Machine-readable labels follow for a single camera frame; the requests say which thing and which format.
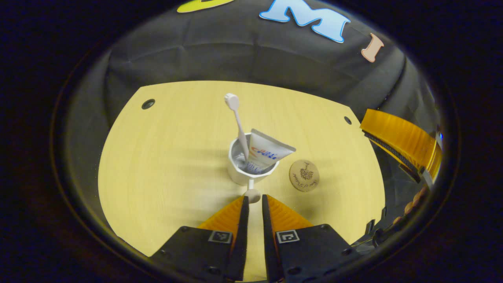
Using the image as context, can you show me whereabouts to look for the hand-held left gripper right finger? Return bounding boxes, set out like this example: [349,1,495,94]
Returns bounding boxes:
[261,195,362,281]

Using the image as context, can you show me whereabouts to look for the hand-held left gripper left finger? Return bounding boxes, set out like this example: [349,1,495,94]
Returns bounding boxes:
[151,196,250,281]

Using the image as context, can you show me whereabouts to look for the white cup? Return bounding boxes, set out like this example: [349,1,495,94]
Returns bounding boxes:
[228,133,280,204]

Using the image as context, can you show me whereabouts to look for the round cork coaster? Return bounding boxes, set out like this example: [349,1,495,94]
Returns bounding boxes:
[289,159,320,193]

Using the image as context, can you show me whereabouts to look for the white toothpaste tube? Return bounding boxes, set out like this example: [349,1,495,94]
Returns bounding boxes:
[244,129,296,175]

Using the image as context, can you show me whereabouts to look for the white toothbrush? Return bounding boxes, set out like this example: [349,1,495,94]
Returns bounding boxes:
[224,93,251,162]

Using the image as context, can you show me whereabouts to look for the light wooden desktop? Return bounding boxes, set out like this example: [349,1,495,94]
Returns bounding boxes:
[97,81,386,281]

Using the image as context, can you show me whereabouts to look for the black backdrop cloth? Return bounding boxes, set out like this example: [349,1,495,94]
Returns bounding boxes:
[65,0,439,165]

